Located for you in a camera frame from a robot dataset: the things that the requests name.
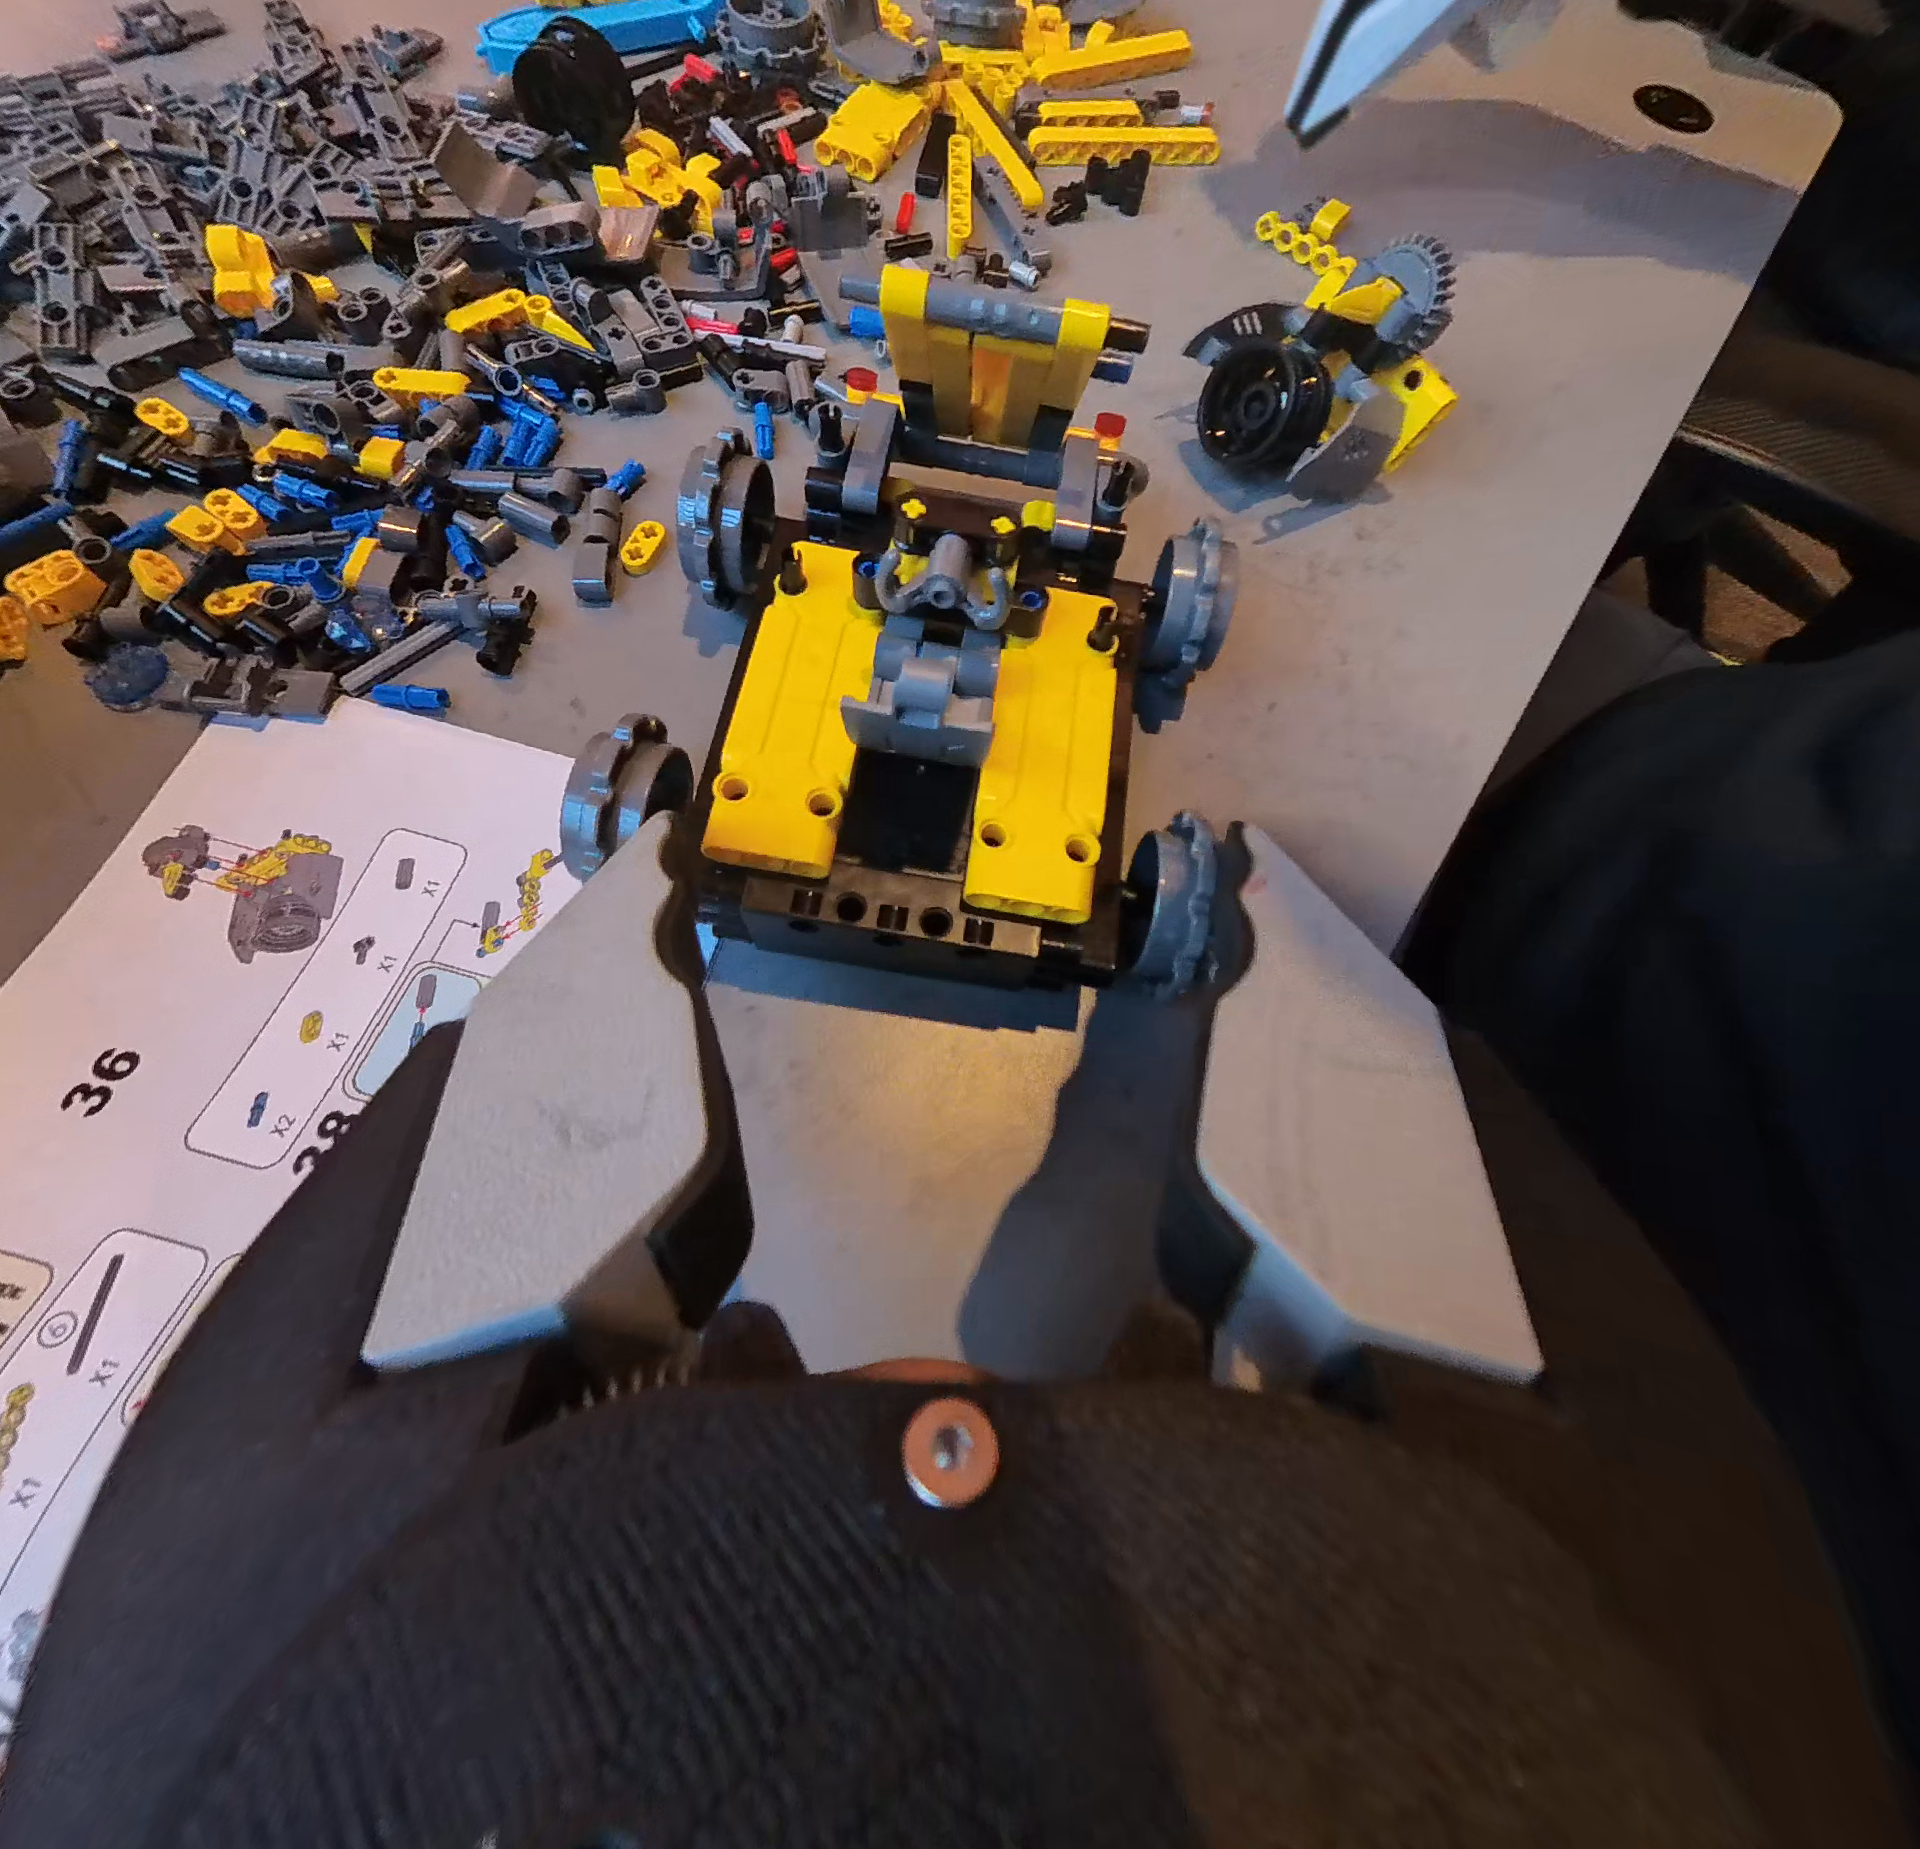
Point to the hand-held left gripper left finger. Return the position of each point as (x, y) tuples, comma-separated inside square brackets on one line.
[(570, 1158)]

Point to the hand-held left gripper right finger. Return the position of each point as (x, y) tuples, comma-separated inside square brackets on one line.
[(1334, 1158)]

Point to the spread of yellow beams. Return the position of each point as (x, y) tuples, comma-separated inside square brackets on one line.
[(1117, 133)]

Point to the yellow brick wheel subassembly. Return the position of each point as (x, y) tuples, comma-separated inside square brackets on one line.
[(1259, 400)]

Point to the yellow brick vehicle model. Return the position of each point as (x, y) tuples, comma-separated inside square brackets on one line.
[(779, 708)]

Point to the pile of small connector pieces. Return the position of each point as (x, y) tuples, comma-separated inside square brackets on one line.
[(299, 499)]

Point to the black desk grommet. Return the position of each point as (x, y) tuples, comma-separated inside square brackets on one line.
[(1671, 105)]

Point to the grey desk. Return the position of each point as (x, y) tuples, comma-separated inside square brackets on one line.
[(1499, 528)]

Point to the black connector cluster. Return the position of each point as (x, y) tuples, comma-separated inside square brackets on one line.
[(1104, 188)]

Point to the white instruction booklet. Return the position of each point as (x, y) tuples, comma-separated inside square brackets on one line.
[(180, 1129)]

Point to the blue connector pin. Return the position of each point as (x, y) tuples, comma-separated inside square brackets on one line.
[(407, 696)]

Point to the pile of black red pieces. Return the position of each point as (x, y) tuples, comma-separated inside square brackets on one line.
[(748, 199)]

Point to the blue brick separator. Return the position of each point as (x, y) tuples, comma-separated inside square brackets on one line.
[(661, 22)]

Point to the black wheel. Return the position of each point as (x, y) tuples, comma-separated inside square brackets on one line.
[(573, 85)]

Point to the pile of grey track links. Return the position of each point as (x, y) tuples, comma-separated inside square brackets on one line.
[(299, 123)]

